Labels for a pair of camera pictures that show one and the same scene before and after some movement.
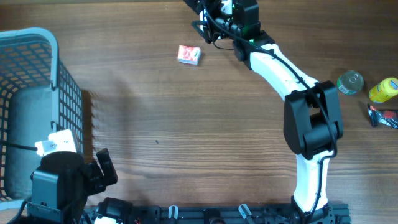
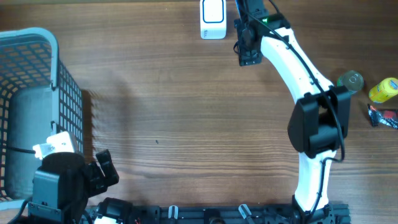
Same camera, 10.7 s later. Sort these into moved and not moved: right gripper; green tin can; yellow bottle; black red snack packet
Moved: right gripper
Not moved: black red snack packet; yellow bottle; green tin can
